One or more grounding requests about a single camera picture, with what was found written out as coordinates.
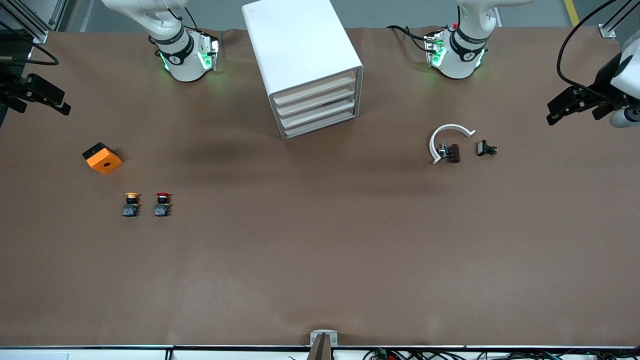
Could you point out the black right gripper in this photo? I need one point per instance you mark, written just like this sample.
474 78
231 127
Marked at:
11 89

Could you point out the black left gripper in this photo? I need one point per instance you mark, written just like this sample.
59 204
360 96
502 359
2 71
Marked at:
603 82

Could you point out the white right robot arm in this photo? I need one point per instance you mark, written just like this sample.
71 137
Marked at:
185 65

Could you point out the yellow push button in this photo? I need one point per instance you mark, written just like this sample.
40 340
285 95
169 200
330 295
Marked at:
131 207

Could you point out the red push button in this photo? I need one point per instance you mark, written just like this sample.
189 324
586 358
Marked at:
162 207

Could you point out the small black clip part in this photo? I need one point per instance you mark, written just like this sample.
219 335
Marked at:
483 148

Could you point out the white curved plastic part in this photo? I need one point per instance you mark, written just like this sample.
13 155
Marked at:
434 142

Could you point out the brown table cover sheet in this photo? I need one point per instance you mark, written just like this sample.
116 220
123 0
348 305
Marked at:
320 250

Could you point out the aluminium frame profile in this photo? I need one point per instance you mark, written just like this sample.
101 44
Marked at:
35 27
612 27

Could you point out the orange button enclosure box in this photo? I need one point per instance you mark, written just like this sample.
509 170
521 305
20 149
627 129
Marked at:
106 162

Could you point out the grey metal bracket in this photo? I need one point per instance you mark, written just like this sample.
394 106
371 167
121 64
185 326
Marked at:
315 334

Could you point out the brown wedge post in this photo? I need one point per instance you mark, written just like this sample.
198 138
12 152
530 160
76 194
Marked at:
320 350

